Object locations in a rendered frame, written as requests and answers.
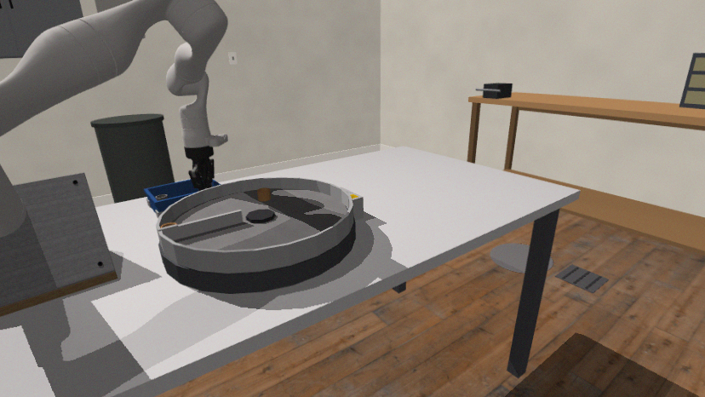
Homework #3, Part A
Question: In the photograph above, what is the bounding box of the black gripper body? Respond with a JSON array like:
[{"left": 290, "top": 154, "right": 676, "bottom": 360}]
[{"left": 185, "top": 146, "right": 214, "bottom": 176}]

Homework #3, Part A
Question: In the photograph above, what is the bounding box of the blue crate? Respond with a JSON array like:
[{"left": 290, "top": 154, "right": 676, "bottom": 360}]
[{"left": 144, "top": 179, "right": 199, "bottom": 218}]

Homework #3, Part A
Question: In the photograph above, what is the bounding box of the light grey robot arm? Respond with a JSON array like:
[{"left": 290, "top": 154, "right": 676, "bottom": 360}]
[{"left": 0, "top": 0, "right": 228, "bottom": 238}]

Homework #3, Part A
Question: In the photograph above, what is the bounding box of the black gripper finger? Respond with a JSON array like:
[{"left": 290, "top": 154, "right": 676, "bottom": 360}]
[
  {"left": 206, "top": 159, "right": 215, "bottom": 188},
  {"left": 188, "top": 164, "right": 208, "bottom": 191}
]

